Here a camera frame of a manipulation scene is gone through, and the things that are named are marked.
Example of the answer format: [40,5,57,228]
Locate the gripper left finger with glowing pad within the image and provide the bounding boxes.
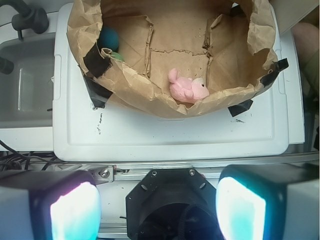
[0,170,102,240]

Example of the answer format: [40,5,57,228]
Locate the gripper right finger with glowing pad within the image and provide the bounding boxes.
[215,163,320,240]

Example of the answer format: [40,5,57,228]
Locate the green ball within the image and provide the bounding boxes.
[110,51,125,62]

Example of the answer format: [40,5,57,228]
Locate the dark teal ball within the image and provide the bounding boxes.
[97,26,120,52]

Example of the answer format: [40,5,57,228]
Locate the black tape strip lower right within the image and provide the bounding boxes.
[228,99,254,117]

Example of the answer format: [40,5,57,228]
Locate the black tape strip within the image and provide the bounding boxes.
[83,43,113,108]
[228,99,254,117]
[255,58,289,96]

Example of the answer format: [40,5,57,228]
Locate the pink plush toy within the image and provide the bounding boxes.
[167,68,210,104]

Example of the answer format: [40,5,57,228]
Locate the black tape strip left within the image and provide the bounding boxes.
[83,43,113,108]

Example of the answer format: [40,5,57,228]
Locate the brown paper bag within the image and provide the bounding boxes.
[67,0,278,119]

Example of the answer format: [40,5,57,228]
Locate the black clamp stand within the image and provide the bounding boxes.
[11,0,49,41]

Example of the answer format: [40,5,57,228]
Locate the black floor cables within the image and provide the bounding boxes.
[0,139,61,172]

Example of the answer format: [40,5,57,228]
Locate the aluminium frame rail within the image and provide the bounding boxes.
[53,151,320,184]

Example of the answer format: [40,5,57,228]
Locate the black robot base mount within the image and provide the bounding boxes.
[125,168,224,240]

